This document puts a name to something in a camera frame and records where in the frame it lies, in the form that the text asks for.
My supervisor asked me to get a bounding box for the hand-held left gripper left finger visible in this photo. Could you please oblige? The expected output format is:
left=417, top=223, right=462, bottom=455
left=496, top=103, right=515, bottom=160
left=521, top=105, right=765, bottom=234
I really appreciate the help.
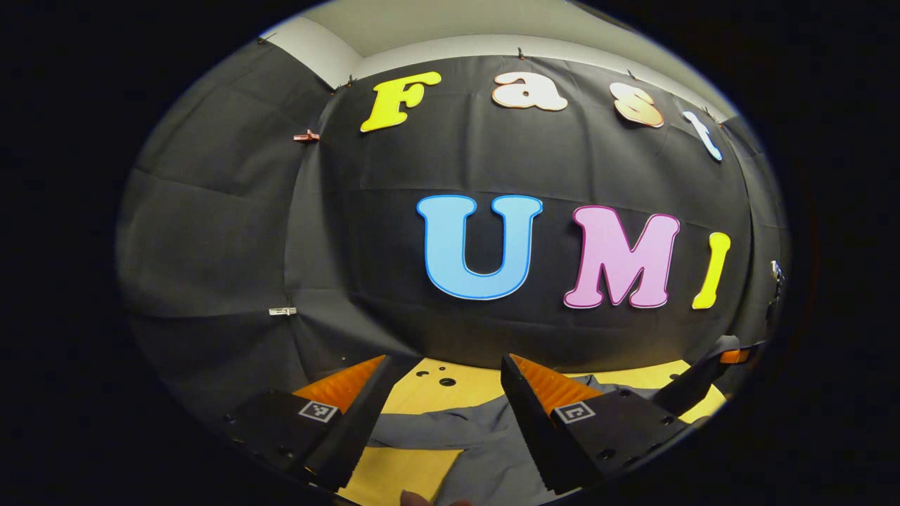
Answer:
left=224, top=353, right=403, bottom=493

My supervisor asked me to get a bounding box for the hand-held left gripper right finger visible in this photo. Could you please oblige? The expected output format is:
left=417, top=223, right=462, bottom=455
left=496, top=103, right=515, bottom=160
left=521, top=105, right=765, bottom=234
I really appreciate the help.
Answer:
left=499, top=353, right=693, bottom=496

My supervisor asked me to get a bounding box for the grey collared shirt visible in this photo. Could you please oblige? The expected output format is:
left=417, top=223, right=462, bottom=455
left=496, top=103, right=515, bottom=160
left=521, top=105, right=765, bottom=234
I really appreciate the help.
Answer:
left=366, top=375, right=679, bottom=506

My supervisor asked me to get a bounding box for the black backdrop cloth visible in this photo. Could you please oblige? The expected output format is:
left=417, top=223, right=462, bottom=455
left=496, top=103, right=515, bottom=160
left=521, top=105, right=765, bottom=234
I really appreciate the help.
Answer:
left=116, top=39, right=788, bottom=422

